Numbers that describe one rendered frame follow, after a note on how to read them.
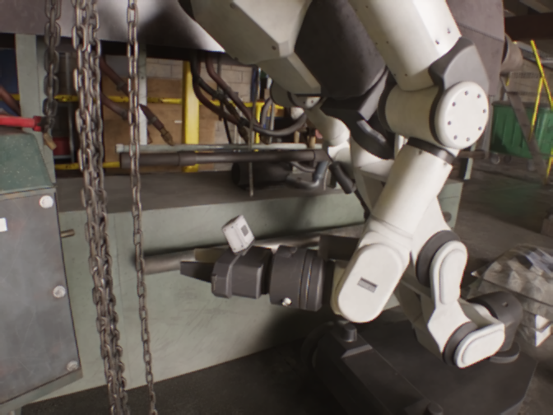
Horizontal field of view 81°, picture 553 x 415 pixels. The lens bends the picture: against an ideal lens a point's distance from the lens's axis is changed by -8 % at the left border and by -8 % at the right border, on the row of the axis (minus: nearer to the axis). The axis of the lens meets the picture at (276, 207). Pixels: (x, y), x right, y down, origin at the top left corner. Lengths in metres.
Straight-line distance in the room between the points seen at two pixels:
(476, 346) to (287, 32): 0.94
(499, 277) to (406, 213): 1.47
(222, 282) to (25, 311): 0.28
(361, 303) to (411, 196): 0.15
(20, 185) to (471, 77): 0.57
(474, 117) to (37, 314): 0.63
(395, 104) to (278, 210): 0.76
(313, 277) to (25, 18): 0.86
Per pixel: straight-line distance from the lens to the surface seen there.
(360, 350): 1.16
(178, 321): 1.20
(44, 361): 0.65
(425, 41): 0.43
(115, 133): 3.86
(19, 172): 0.56
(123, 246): 1.05
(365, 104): 0.63
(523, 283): 1.90
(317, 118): 0.89
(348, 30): 0.55
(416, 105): 0.46
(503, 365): 1.36
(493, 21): 2.11
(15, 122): 0.66
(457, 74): 0.45
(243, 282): 0.50
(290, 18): 0.50
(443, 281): 0.86
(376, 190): 0.82
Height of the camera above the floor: 0.89
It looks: 16 degrees down
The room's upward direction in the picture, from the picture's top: 4 degrees clockwise
